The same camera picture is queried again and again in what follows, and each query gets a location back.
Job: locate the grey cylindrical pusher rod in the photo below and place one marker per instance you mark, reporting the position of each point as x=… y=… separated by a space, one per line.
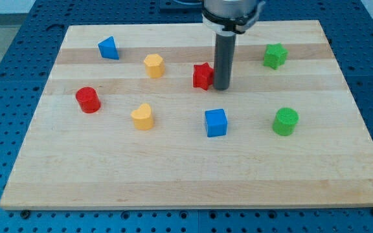
x=223 y=58

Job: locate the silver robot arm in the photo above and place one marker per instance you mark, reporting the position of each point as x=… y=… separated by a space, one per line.
x=228 y=18

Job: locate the red star block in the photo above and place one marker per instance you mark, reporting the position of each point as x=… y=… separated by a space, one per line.
x=203 y=76

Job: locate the green star block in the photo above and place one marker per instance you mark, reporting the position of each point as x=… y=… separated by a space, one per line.
x=275 y=55

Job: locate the yellow hexagon block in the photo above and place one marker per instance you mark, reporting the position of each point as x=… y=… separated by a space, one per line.
x=154 y=65

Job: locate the blue cube block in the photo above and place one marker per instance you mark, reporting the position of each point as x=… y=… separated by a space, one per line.
x=216 y=122

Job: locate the green cylinder block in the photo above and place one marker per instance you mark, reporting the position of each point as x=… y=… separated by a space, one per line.
x=285 y=121

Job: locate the yellow heart block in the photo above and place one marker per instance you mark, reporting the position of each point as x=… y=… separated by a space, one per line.
x=142 y=117

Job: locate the blue triangle block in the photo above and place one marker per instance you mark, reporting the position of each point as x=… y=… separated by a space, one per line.
x=108 y=49

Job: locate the wooden board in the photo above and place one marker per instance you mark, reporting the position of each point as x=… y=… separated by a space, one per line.
x=71 y=160

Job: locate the red cylinder block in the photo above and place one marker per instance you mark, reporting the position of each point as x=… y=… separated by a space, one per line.
x=88 y=100

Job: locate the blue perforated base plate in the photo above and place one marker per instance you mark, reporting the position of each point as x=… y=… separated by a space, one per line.
x=25 y=68

